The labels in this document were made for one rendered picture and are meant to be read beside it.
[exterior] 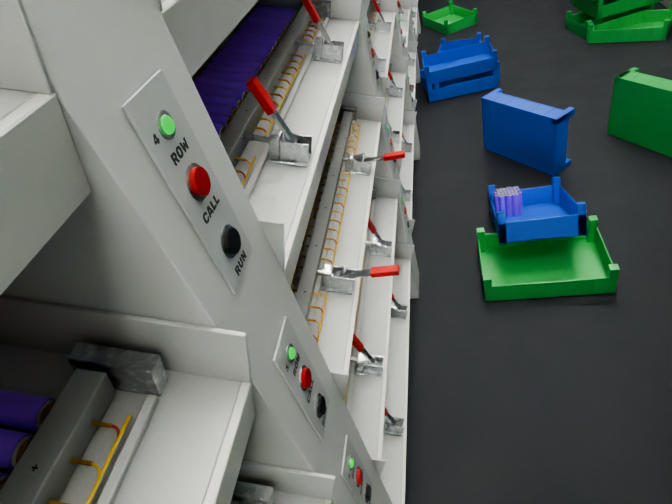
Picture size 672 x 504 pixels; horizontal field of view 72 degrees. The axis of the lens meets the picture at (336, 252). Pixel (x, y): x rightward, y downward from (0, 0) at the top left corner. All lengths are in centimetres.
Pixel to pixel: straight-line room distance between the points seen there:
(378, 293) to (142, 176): 65
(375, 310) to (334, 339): 28
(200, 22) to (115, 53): 10
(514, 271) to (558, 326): 20
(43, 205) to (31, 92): 4
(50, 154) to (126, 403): 16
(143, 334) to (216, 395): 6
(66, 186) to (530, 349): 106
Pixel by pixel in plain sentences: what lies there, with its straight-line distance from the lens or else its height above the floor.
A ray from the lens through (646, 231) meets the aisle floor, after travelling 147.
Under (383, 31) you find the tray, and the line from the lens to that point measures 143.
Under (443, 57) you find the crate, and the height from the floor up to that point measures 11.
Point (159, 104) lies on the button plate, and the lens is 25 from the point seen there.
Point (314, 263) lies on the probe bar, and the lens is 59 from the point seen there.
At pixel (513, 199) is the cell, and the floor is 9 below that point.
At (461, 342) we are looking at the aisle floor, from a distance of 118.
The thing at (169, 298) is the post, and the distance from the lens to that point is 26.
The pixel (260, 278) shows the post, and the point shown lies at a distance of 32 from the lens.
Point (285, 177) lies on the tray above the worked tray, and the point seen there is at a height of 73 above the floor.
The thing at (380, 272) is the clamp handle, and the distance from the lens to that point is 57.
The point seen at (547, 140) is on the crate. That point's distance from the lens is 160.
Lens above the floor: 95
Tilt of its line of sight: 40 degrees down
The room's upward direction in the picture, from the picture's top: 19 degrees counter-clockwise
